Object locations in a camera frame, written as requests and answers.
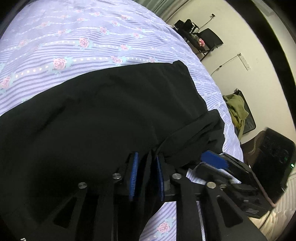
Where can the olive green clothes pile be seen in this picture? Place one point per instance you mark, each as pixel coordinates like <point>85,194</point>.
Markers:
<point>235,105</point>

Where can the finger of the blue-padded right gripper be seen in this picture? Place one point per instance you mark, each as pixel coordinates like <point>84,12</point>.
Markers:
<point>214,160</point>

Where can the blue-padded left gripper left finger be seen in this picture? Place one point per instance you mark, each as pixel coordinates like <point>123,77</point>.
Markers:
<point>108,211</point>

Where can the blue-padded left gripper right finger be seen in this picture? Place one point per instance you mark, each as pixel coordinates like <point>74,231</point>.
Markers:
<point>204,212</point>

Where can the black pants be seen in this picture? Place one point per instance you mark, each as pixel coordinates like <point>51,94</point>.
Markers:
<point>82,132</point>

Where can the black folding chair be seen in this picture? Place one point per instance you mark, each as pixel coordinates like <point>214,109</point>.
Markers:
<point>211,41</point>

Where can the purple floral bed sheet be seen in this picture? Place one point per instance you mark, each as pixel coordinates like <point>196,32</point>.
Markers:
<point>46,43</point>

